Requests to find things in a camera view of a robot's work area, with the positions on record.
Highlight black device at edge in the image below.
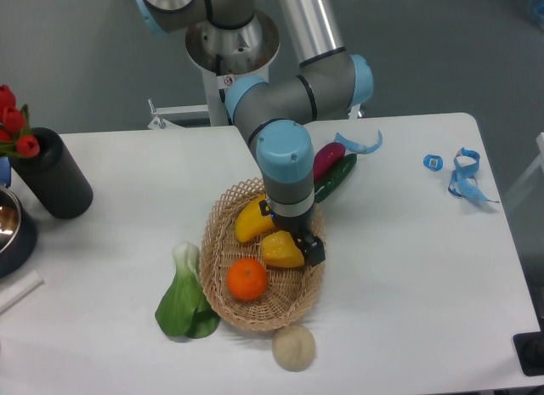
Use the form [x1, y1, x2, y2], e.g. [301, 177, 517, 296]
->
[513, 331, 543, 376]

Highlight beige steamed bun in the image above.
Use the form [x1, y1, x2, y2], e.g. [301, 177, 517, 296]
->
[272, 324, 316, 372]

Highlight green bok choy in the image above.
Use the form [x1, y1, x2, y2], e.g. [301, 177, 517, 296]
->
[155, 242, 220, 339]

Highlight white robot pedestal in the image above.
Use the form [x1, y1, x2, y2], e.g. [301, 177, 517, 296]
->
[146, 10, 366, 131]

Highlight black cylindrical vase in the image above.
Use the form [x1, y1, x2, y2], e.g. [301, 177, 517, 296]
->
[9, 127, 94, 219]

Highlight white flat stick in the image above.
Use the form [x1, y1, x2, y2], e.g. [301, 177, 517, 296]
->
[0, 270, 44, 313]

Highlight small blue tag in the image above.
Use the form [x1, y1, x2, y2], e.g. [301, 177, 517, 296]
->
[423, 155, 444, 172]

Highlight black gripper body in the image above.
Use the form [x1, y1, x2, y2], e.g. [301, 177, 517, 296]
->
[266, 208, 315, 240]

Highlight blue curled tape strip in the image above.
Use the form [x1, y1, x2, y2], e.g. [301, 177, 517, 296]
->
[334, 130, 383, 155]

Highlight white frame at right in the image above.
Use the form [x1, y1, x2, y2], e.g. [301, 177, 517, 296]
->
[503, 133, 543, 214]

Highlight purple sweet potato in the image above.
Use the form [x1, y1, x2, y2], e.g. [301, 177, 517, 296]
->
[313, 142, 346, 183]

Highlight dark metal bowl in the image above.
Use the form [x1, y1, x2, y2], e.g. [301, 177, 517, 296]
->
[0, 186, 37, 278]

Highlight red tulip bouquet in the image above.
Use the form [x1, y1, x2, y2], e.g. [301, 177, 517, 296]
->
[1, 84, 40, 159]

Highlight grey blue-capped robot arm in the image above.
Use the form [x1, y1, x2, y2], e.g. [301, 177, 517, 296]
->
[135, 0, 374, 266]

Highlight yellow mango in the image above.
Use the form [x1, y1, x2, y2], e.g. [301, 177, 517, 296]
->
[235, 194, 275, 243]

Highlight blue tangled ribbon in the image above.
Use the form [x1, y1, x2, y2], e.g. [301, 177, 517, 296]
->
[447, 148, 499, 203]

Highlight orange mandarin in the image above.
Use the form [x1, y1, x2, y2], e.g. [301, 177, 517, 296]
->
[226, 257, 268, 301]

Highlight green cucumber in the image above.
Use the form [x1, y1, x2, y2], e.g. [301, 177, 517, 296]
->
[314, 154, 357, 203]

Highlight yellow bell pepper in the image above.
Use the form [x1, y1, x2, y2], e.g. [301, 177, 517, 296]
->
[260, 231, 305, 268]

